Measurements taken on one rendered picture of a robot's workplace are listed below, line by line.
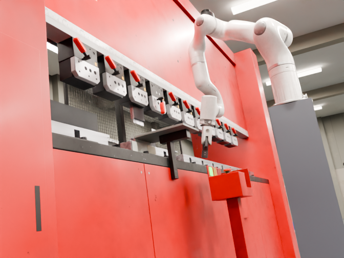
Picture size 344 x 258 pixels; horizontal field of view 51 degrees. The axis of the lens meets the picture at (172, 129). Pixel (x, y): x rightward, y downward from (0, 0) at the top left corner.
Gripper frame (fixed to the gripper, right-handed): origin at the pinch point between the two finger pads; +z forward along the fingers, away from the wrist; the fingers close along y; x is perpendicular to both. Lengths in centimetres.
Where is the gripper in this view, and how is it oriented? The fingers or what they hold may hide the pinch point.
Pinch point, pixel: (205, 154)
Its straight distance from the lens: 194.1
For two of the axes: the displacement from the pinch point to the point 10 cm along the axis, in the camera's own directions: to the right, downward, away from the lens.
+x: -10.0, -0.8, 0.2
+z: -0.9, 10.0, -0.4
